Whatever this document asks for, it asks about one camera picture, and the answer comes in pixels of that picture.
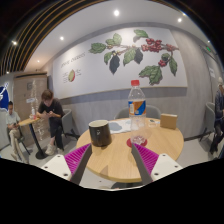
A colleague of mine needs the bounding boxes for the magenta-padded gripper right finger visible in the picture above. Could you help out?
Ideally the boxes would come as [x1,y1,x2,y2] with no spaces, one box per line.
[130,142,184,186]

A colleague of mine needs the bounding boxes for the flat round red coaster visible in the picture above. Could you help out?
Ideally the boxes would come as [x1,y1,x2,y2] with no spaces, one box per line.
[125,136,149,149]

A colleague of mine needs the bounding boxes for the person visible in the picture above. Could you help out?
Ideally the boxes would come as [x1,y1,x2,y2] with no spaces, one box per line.
[35,88,66,156]
[4,100,30,165]
[208,76,224,156]

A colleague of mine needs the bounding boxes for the dark cup with white inside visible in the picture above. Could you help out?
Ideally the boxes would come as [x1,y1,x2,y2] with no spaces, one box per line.
[87,119,113,148]

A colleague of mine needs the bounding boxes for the small round wooden side table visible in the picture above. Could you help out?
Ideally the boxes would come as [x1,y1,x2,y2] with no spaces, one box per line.
[17,116,50,161]

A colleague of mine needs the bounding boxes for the white and blue paper sheet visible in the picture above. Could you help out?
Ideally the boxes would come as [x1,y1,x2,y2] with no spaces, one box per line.
[107,118,133,135]

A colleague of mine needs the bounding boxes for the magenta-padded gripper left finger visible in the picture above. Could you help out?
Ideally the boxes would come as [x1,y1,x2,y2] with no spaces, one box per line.
[40,142,94,186]

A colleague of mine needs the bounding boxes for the clear bottle with red cap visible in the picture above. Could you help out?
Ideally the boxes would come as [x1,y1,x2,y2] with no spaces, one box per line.
[127,79,148,146]

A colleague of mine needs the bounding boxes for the round ceiling lights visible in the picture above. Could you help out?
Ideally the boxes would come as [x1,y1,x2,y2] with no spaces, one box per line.
[4,8,186,75]

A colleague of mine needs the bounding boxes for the small cardboard box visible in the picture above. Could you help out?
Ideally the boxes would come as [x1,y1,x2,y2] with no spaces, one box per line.
[159,112,179,131]

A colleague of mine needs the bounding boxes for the coffee plant wall mural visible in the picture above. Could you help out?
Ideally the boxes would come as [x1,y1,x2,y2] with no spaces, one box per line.
[52,26,189,100]

